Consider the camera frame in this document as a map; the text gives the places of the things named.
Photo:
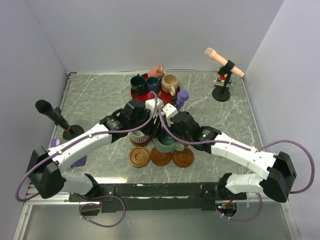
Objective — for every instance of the teal glazed mug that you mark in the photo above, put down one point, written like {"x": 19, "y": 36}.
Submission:
{"x": 166, "y": 144}

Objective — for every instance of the purple toy microphone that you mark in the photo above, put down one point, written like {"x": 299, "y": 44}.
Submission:
{"x": 181, "y": 98}

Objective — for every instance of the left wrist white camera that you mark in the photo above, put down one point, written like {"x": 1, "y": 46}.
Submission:
{"x": 153, "y": 103}

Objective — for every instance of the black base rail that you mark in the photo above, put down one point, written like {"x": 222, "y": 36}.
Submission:
{"x": 160, "y": 196}

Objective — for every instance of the black stand of pink microphone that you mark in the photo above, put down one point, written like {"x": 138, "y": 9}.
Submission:
{"x": 221, "y": 93}

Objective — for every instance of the wooden coaster five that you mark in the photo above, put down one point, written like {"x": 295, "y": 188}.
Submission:
{"x": 184, "y": 158}

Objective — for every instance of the beige ceramic mug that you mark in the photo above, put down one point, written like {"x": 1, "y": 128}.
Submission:
{"x": 169, "y": 84}

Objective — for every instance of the black microphone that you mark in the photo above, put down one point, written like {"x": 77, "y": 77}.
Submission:
{"x": 45, "y": 108}

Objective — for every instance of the wooden coaster two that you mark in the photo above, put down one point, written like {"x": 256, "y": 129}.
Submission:
{"x": 139, "y": 157}

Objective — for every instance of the wrist white camera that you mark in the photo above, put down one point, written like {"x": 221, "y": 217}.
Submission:
{"x": 153, "y": 103}
{"x": 168, "y": 112}

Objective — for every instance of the dark blue small cup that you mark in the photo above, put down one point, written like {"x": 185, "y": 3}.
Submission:
{"x": 153, "y": 84}

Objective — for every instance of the pink toy microphone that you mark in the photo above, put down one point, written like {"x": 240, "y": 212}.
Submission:
{"x": 212, "y": 54}

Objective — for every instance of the red round tray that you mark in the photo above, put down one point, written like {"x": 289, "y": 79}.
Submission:
{"x": 161, "y": 94}

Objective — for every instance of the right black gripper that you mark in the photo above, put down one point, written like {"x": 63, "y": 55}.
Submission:
{"x": 171, "y": 127}

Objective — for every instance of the wooden coaster one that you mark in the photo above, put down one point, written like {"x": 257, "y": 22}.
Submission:
{"x": 140, "y": 144}

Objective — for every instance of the grey striped mug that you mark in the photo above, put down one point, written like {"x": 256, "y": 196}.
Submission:
{"x": 138, "y": 137}

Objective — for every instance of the colourful toy car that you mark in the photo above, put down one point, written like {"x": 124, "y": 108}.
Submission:
{"x": 220, "y": 80}

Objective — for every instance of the wooden coaster six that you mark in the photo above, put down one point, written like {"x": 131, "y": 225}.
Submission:
{"x": 160, "y": 158}

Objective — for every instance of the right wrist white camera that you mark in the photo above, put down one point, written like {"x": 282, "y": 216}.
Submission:
{"x": 168, "y": 112}

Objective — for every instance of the dark green mug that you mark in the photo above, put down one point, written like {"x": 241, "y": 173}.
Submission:
{"x": 138, "y": 84}

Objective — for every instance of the purple box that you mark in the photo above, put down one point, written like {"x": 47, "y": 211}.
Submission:
{"x": 59, "y": 141}

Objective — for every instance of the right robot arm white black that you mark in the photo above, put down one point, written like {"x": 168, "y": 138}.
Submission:
{"x": 272, "y": 174}

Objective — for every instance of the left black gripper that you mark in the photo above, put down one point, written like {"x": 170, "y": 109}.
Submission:
{"x": 153, "y": 129}

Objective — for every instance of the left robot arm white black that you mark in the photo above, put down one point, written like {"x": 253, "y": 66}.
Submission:
{"x": 47, "y": 168}

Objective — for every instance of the pink floral cup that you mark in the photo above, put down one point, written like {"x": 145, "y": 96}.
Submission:
{"x": 157, "y": 72}

